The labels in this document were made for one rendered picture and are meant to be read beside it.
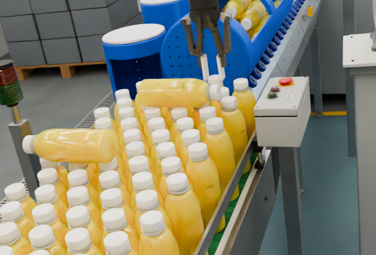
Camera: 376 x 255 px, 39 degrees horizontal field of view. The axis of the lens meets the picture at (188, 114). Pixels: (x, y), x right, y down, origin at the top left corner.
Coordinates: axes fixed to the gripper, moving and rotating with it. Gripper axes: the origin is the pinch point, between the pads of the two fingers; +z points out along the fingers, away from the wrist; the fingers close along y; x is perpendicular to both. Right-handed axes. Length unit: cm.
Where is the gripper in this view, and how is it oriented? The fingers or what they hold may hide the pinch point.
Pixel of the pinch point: (212, 67)
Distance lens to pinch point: 142.6
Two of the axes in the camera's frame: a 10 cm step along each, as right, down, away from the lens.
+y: -9.3, 0.0, 3.6
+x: -3.3, 4.2, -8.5
